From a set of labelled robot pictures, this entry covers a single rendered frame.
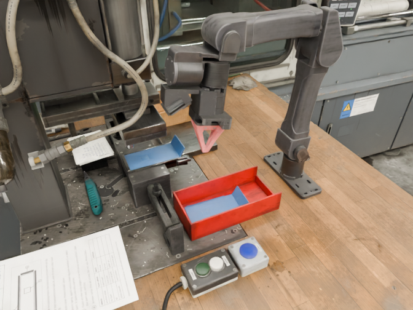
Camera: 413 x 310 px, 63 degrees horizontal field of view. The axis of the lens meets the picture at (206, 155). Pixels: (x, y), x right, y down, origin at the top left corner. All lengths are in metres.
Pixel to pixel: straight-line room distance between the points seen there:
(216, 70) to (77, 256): 0.52
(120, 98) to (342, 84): 1.50
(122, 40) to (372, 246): 0.73
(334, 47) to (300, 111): 0.17
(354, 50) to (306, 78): 1.21
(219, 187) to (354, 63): 1.34
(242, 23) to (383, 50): 1.58
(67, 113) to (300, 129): 0.56
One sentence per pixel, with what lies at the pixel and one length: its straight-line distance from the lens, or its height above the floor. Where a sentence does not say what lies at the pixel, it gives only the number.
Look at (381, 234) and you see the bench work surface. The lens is 0.94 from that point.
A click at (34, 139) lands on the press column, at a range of 0.79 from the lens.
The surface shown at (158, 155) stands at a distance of 0.93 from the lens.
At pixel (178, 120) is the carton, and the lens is 1.20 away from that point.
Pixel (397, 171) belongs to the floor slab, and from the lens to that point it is 2.75.
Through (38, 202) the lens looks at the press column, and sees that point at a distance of 0.89.
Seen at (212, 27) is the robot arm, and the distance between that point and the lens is 0.67.
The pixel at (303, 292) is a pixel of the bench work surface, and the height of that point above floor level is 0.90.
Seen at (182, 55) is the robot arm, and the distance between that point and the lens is 0.64.
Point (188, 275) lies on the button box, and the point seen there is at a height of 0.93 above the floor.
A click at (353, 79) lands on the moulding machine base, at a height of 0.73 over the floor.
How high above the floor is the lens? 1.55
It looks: 38 degrees down
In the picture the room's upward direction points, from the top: straight up
